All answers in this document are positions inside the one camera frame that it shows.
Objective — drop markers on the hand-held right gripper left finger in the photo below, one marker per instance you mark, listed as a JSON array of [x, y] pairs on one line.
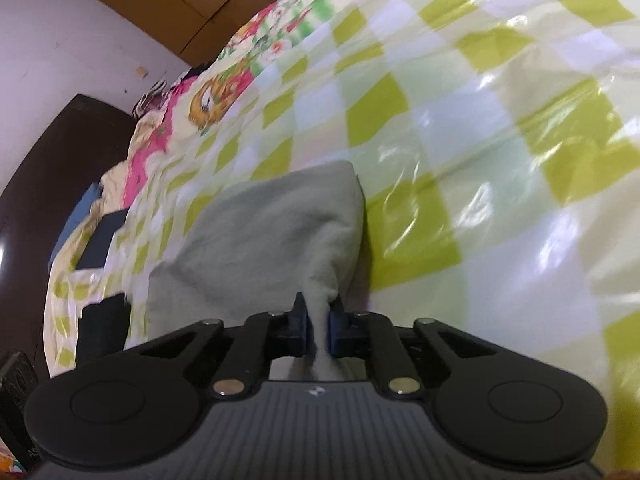
[[301, 327]]

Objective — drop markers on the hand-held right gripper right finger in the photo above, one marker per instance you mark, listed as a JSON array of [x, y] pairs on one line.
[[334, 330]]

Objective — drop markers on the black cloth item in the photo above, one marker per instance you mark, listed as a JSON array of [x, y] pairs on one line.
[[102, 330]]

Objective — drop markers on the checkered printed bed sheet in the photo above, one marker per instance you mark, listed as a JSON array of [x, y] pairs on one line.
[[450, 160]]

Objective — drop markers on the dark navy flat item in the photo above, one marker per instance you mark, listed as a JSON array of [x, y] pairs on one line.
[[102, 240]]

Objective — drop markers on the blue cloth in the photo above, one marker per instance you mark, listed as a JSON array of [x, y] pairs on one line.
[[72, 230]]

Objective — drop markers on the black and white patterned cloth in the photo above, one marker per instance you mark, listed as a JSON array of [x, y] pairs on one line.
[[152, 97]]

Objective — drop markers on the dark wooden bed board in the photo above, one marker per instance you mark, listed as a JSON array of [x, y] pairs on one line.
[[40, 200]]

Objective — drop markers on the black box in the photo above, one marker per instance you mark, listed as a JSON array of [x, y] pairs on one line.
[[17, 400]]

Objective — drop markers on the brown wooden wardrobe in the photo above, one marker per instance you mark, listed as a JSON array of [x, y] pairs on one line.
[[175, 5]]

